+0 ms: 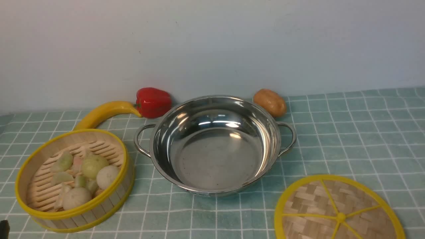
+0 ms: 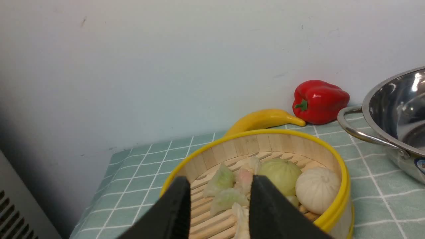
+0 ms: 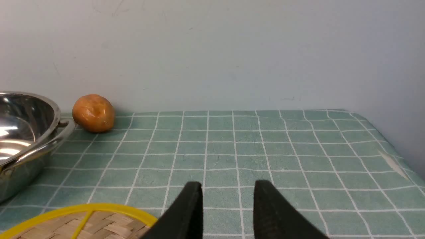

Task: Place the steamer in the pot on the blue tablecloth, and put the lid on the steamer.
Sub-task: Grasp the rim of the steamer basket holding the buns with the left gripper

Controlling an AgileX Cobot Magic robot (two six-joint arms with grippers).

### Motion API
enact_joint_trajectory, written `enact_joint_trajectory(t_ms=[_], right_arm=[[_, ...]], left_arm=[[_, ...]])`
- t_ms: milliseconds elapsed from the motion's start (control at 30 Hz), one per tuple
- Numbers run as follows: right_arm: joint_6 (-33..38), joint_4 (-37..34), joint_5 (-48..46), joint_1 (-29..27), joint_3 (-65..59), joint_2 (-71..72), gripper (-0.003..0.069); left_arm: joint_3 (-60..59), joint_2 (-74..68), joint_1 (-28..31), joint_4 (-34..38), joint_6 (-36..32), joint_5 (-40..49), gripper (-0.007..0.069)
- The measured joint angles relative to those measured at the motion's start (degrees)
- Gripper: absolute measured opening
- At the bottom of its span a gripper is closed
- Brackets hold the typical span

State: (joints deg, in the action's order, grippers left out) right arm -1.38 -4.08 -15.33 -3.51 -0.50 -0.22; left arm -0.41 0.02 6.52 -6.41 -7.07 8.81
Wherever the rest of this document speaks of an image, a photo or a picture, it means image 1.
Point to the bamboo steamer basket yellow rim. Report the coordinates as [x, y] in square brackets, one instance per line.
[36, 195]

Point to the green round bun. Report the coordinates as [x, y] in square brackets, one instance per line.
[92, 164]

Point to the woven bamboo steamer lid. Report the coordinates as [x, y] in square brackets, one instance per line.
[334, 207]

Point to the yellow banana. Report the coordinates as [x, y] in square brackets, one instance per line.
[106, 111]

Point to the stainless steel pot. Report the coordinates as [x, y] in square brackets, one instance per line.
[215, 145]

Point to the red bell pepper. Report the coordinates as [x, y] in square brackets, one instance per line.
[153, 102]

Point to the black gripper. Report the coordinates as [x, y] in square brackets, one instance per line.
[4, 229]

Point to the white round bun front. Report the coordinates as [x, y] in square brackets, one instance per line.
[75, 198]

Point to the brown potato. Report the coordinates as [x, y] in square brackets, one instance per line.
[272, 102]

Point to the white round bun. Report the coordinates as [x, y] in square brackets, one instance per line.
[75, 198]
[106, 176]

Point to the teal checkered tablecloth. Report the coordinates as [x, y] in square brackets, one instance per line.
[375, 137]

